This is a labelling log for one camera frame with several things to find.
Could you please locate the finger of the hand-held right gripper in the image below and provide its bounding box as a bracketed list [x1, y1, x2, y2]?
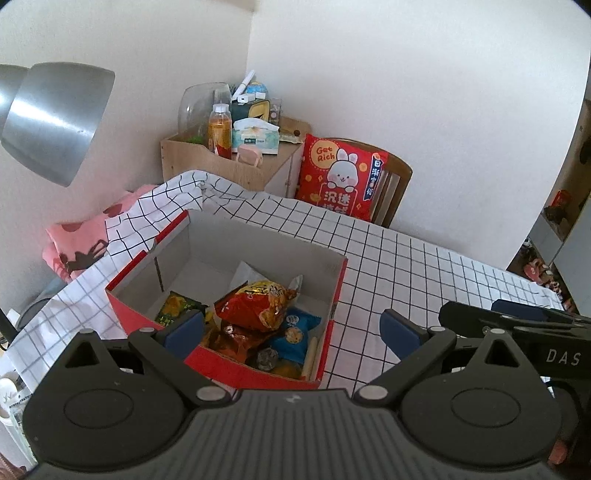
[492, 299, 591, 324]
[438, 301, 555, 340]

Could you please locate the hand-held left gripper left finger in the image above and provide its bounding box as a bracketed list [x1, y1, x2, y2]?
[55, 309, 232, 411]

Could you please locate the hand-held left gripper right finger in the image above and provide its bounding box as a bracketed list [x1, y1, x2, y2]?
[353, 309, 539, 411]

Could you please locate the green snack packet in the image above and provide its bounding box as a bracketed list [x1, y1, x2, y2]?
[154, 292, 208, 326]

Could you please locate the brown cookie packet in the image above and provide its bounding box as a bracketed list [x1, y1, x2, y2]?
[201, 320, 273, 367]

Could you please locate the orange-red chips bag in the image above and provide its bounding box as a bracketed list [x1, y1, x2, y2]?
[213, 280, 298, 330]

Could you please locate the white and red snack packet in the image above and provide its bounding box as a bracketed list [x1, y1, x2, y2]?
[228, 261, 303, 305]

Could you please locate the red cardboard box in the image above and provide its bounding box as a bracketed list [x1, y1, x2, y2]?
[105, 210, 349, 391]

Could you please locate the blue cookie packet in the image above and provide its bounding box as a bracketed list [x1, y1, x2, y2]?
[269, 310, 322, 365]

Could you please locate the row of shoes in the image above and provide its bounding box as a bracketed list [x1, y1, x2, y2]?
[519, 237, 578, 310]

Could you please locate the white checked tablecloth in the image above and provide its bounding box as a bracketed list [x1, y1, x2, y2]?
[0, 170, 566, 416]

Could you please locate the pink printed cloth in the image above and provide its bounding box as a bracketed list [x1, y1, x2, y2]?
[42, 185, 158, 283]

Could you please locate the wooden chair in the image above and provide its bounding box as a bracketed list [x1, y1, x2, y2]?
[332, 137, 413, 229]

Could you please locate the grey round object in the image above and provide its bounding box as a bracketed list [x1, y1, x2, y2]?
[16, 298, 63, 337]

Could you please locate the light wooden side cabinet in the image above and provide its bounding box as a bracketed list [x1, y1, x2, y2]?
[160, 115, 311, 199]

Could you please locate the red rabbit print cushion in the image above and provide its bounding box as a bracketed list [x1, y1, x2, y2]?
[295, 134, 389, 223]

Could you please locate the pink small stool toy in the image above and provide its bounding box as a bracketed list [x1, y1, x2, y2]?
[235, 144, 265, 166]

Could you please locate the orange juice bottle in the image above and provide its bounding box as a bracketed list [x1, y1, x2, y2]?
[208, 104, 232, 160]

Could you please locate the tissue pack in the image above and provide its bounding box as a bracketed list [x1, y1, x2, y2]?
[231, 117, 281, 155]

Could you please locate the dark green box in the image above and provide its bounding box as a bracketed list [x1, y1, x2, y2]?
[231, 97, 271, 123]

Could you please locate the silver lamp shade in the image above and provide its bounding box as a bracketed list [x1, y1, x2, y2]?
[1, 62, 116, 188]
[0, 65, 31, 141]

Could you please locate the white and wood wall cabinet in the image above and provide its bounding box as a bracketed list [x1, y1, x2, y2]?
[538, 97, 591, 315]

